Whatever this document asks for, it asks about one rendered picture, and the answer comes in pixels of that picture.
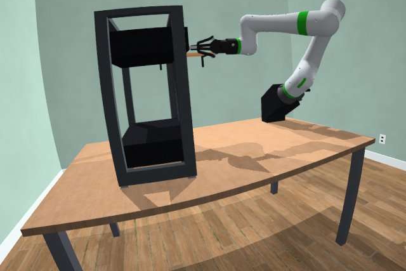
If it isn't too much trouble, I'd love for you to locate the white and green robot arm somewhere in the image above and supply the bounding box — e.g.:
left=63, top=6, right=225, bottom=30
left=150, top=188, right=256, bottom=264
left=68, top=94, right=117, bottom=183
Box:
left=225, top=0, right=346, bottom=104

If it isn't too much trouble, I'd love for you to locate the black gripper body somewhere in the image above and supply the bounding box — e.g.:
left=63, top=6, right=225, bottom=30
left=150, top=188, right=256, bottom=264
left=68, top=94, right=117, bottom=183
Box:
left=210, top=39, right=228, bottom=54

